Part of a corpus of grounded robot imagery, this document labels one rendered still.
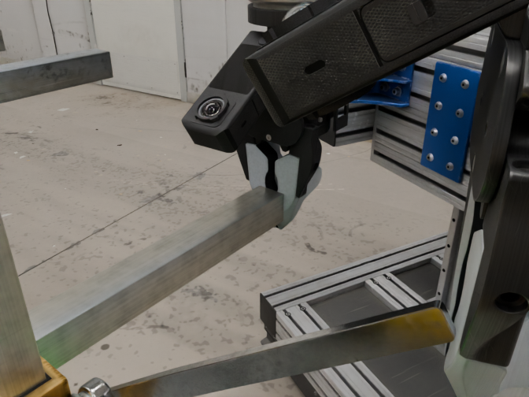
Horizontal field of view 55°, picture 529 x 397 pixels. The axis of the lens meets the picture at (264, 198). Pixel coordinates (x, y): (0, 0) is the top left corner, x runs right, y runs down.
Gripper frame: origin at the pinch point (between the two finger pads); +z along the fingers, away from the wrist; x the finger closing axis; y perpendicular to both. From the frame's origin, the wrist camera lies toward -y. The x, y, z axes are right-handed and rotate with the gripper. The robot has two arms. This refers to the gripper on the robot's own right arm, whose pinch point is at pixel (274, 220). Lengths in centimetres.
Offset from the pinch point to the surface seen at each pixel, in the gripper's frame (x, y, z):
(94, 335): -1.5, -21.7, -1.8
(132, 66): 295, 206, 67
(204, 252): -1.5, -11.2, -2.8
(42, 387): -6.0, -27.4, -5.1
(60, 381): -6.4, -26.6, -5.1
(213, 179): 136, 127, 85
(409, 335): -21.8, -20.5, -12.6
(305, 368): -18.2, -21.7, -9.7
